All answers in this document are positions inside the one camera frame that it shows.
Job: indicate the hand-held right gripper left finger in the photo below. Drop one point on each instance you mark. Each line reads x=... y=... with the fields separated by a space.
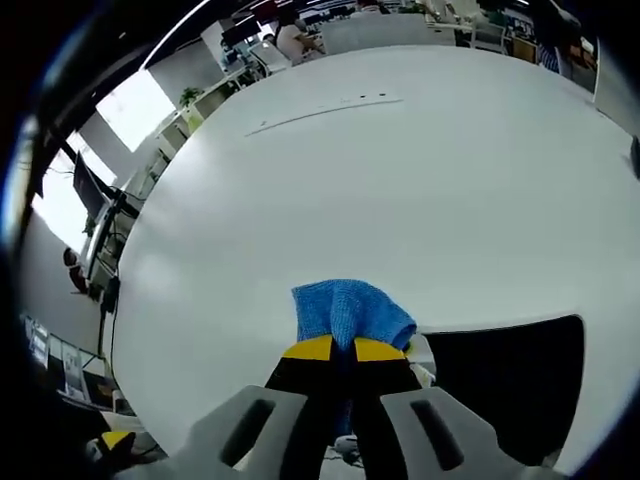
x=240 y=430

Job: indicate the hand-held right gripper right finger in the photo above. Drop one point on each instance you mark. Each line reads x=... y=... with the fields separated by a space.
x=425 y=435

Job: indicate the blue cleaning cloth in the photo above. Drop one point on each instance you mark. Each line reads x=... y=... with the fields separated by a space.
x=350 y=310

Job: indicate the black power adapter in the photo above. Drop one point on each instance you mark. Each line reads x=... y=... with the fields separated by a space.
x=111 y=291

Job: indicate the black computer monitor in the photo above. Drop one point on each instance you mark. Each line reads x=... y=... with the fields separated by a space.
x=90 y=187

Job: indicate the green potted plant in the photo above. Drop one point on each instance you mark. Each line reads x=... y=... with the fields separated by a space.
x=191 y=96

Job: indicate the white low partition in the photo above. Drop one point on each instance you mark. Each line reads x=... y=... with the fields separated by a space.
x=375 y=32

